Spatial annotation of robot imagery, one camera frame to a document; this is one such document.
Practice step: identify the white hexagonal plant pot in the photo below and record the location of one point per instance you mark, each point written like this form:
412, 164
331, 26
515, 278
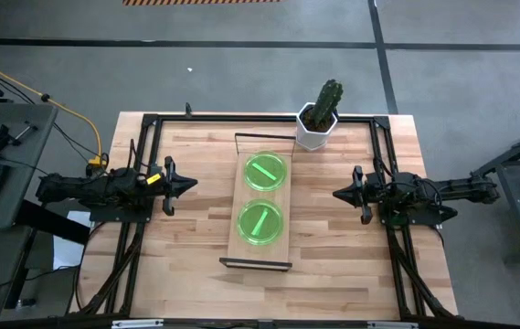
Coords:
312, 137

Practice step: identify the black clamp tool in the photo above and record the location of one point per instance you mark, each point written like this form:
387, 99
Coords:
0, 139

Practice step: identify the green cactus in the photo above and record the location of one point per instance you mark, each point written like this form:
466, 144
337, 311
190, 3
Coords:
328, 102

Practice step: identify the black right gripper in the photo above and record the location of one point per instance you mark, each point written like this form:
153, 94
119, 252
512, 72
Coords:
373, 192

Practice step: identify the grey desk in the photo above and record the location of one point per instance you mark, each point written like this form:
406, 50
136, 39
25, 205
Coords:
22, 155

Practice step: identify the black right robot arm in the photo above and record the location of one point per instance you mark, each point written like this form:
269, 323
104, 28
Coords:
424, 194

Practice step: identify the white sheet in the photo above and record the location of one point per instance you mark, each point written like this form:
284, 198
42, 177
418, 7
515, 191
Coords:
70, 253

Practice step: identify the wooden shelf with black frame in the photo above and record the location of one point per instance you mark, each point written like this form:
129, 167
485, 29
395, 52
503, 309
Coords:
259, 252

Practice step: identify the small black clamp knob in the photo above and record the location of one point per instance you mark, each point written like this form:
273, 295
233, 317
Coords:
188, 109

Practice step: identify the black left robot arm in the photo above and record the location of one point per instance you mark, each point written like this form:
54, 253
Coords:
99, 187

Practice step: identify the black flat panel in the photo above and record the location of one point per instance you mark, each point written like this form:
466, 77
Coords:
54, 224

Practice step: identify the black aluminium extrusion frame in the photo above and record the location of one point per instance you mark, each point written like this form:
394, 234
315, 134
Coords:
264, 118

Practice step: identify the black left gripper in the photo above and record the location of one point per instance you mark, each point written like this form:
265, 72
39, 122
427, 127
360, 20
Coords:
168, 189

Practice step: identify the silver metal bracket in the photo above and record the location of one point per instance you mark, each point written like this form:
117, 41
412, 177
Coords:
137, 324

